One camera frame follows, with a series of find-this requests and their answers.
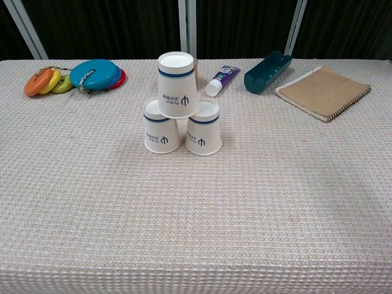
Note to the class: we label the small orange disc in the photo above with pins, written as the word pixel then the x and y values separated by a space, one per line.
pixel 36 84

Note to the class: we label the dark curtain panel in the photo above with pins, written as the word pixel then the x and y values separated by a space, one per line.
pixel 107 27
pixel 349 27
pixel 9 39
pixel 245 27

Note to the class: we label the large dark blue disc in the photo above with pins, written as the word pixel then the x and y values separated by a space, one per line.
pixel 118 75

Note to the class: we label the small lime green disc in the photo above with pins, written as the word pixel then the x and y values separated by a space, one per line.
pixel 65 85

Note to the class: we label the white frame post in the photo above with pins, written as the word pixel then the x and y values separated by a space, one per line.
pixel 295 27
pixel 187 27
pixel 26 30

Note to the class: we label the beige waffle tablecloth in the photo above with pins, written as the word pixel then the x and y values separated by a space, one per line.
pixel 183 220

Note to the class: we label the small yellow disc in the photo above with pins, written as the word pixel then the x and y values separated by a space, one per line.
pixel 52 81

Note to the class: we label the large red disc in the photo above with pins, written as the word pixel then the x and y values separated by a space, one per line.
pixel 122 80

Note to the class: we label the teal plastic trough holder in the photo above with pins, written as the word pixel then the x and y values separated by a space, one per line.
pixel 265 76

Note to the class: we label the purple toothpaste tube white cap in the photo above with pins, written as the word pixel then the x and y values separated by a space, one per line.
pixel 223 78

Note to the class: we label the brown spiral notebook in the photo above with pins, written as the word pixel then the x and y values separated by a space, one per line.
pixel 324 92

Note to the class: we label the white paper cup blue logo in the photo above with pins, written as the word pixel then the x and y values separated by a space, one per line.
pixel 203 134
pixel 160 134
pixel 177 88

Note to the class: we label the clear jar of rubber bands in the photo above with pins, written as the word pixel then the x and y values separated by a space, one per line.
pixel 196 69

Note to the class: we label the large light blue disc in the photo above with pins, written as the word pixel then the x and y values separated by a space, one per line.
pixel 98 72

